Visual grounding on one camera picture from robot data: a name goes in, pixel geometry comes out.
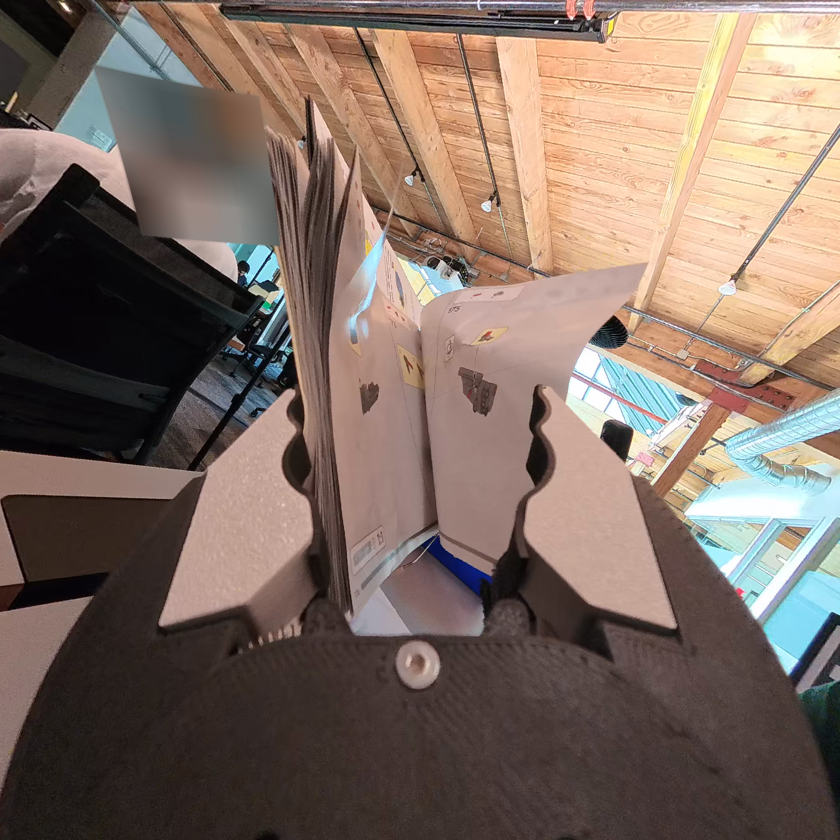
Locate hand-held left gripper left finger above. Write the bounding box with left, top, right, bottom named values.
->
left=157, top=388, right=326, bottom=634

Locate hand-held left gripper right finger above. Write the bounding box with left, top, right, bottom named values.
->
left=482, top=384, right=679, bottom=634

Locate lego instruction booklet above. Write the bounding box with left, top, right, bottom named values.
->
left=266, top=98, right=651, bottom=618

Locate blue instruction booklet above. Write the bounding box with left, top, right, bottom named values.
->
left=427, top=535, right=494, bottom=597

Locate black ceiling fan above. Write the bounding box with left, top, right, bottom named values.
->
left=588, top=315, right=631, bottom=350

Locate person's green shirt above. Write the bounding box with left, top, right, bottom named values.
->
left=796, top=679, right=840, bottom=759

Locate black linear ceiling light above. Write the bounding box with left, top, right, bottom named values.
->
left=220, top=0, right=619, bottom=44

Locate silver ventilation duct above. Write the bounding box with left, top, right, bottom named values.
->
left=724, top=387, right=840, bottom=490

